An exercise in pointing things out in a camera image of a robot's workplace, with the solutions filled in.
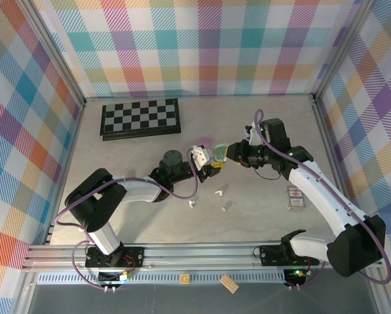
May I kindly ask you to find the aluminium frame side rail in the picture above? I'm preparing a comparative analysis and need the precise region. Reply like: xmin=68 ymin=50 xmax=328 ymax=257
xmin=43 ymin=100 xmax=86 ymax=246
xmin=311 ymin=96 xmax=362 ymax=241

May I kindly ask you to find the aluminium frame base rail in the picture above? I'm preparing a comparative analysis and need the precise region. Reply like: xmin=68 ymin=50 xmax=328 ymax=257
xmin=21 ymin=240 xmax=391 ymax=272

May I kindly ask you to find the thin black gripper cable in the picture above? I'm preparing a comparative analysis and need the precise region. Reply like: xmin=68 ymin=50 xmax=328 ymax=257
xmin=255 ymin=166 xmax=282 ymax=181

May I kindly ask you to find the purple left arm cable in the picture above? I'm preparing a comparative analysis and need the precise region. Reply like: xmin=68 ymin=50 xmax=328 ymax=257
xmin=54 ymin=148 xmax=199 ymax=290

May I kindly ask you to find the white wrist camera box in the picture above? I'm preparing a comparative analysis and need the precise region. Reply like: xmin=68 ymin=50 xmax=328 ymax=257
xmin=191 ymin=146 xmax=213 ymax=171
xmin=244 ymin=121 xmax=261 ymax=145

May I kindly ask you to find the playing card box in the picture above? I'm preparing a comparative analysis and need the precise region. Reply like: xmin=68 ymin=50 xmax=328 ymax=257
xmin=286 ymin=185 xmax=307 ymax=211

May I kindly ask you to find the aluminium frame post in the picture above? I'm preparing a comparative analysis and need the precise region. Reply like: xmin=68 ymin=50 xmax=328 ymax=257
xmin=309 ymin=0 xmax=379 ymax=105
xmin=18 ymin=0 xmax=87 ymax=111

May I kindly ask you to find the slotted grey cable duct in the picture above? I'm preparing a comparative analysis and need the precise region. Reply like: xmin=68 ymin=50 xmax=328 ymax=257
xmin=36 ymin=270 xmax=288 ymax=286

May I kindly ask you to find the black and silver chessboard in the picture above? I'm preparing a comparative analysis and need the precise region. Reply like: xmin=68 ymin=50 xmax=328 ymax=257
xmin=99 ymin=97 xmax=182 ymax=142

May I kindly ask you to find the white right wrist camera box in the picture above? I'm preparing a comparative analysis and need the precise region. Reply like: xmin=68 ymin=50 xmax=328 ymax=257
xmin=244 ymin=121 xmax=261 ymax=145

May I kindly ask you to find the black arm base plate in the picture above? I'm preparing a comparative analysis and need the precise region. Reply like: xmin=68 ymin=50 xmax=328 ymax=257
xmin=84 ymin=246 xmax=146 ymax=270
xmin=258 ymin=244 xmax=321 ymax=268

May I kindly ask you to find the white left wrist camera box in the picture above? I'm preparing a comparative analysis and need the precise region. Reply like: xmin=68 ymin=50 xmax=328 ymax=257
xmin=191 ymin=146 xmax=213 ymax=171

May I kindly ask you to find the wooden block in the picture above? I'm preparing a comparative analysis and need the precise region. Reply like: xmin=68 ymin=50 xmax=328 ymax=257
xmin=219 ymin=273 xmax=240 ymax=294

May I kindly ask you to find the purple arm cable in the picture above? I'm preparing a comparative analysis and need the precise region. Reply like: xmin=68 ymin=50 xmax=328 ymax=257
xmin=253 ymin=109 xmax=391 ymax=292
xmin=54 ymin=148 xmax=199 ymax=290

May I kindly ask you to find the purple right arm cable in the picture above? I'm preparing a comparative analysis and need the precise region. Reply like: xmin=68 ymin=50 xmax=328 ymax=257
xmin=253 ymin=109 xmax=391 ymax=292

